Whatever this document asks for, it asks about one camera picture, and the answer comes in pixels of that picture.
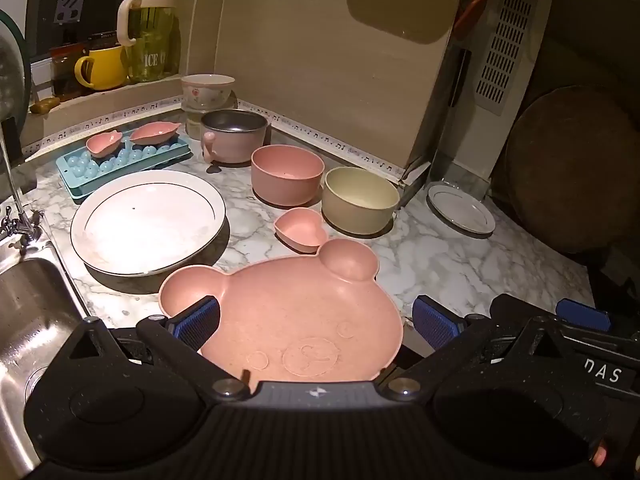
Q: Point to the pink bowl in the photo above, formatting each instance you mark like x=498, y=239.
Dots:
x=287, y=180

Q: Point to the cream bowl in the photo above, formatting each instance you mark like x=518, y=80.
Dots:
x=360, y=210

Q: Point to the yellow mug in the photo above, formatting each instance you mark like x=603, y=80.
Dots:
x=107, y=67

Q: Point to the pink bear-shaped plate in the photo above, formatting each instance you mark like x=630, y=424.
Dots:
x=300, y=305

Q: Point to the round wooden cutting board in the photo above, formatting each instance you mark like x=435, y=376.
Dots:
x=575, y=170

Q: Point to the green glass pitcher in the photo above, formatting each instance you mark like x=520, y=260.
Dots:
x=152, y=35

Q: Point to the glass lid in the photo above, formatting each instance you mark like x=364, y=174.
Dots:
x=12, y=75

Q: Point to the clear glass jar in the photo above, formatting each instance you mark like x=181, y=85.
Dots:
x=194, y=122

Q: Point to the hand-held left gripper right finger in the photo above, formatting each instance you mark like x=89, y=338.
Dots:
x=435, y=322

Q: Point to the metal faucet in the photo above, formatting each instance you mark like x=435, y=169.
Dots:
x=12, y=180

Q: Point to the white slotted panel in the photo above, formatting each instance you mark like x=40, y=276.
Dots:
x=70, y=2

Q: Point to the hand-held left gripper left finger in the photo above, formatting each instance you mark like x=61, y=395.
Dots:
x=195, y=317

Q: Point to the white cup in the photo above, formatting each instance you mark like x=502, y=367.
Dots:
x=207, y=91

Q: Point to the music note edging tape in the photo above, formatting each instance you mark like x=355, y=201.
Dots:
x=320, y=135

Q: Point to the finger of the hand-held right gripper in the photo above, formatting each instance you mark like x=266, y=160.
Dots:
x=582, y=312
x=515, y=312

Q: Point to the pink leaf-shaped dish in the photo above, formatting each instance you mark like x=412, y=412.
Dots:
x=152, y=132
x=102, y=144

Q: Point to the pink heart-shaped dish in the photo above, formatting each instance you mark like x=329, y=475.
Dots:
x=300, y=227

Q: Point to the large white plate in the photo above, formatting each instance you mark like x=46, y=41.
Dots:
x=150, y=220

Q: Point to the grey vent grille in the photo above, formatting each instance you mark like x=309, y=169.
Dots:
x=505, y=45

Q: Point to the brown jar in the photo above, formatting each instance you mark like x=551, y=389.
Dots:
x=67, y=72

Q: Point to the stainless steel sink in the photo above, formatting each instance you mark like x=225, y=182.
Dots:
x=30, y=300

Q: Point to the small white plate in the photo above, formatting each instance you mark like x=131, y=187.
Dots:
x=460, y=207

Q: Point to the teal ice tray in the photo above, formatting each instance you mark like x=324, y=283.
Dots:
x=75, y=180

